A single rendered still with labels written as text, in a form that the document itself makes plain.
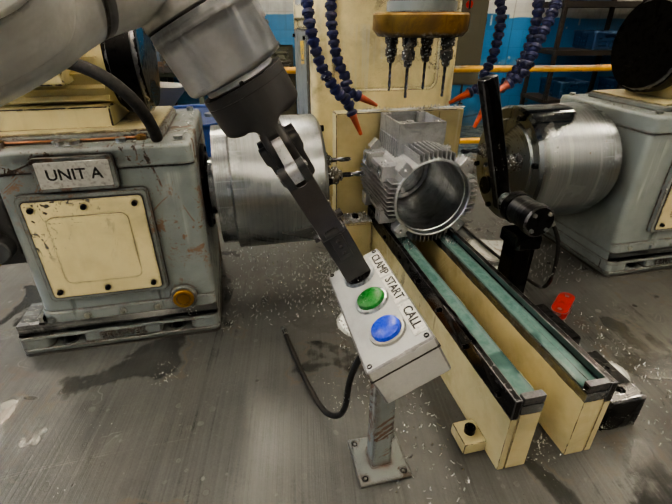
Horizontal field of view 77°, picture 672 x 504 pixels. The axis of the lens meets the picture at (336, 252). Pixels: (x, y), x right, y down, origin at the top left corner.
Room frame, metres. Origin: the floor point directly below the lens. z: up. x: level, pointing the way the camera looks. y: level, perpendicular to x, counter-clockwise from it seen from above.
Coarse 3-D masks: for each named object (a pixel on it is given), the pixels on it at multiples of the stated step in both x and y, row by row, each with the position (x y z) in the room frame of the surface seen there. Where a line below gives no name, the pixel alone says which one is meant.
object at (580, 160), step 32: (512, 128) 0.91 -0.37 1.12; (544, 128) 0.85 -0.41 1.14; (576, 128) 0.86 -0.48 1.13; (608, 128) 0.87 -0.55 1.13; (480, 160) 1.01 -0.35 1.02; (512, 160) 0.86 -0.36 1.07; (544, 160) 0.81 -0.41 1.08; (576, 160) 0.82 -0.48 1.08; (608, 160) 0.84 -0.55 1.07; (544, 192) 0.81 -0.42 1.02; (576, 192) 0.83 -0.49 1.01; (608, 192) 0.86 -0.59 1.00
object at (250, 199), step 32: (320, 128) 0.78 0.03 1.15; (224, 160) 0.71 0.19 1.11; (256, 160) 0.71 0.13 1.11; (320, 160) 0.73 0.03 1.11; (224, 192) 0.68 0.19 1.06; (256, 192) 0.68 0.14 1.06; (288, 192) 0.70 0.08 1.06; (224, 224) 0.69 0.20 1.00; (256, 224) 0.69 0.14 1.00; (288, 224) 0.70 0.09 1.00
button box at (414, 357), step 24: (384, 264) 0.42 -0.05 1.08; (336, 288) 0.41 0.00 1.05; (360, 288) 0.39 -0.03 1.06; (384, 288) 0.38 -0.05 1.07; (360, 312) 0.35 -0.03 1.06; (384, 312) 0.34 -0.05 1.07; (408, 312) 0.33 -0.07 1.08; (360, 336) 0.32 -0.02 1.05; (408, 336) 0.30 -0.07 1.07; (432, 336) 0.29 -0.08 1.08; (384, 360) 0.28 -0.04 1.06; (408, 360) 0.29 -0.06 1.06; (432, 360) 0.29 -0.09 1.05; (384, 384) 0.28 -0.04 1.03; (408, 384) 0.29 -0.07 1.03
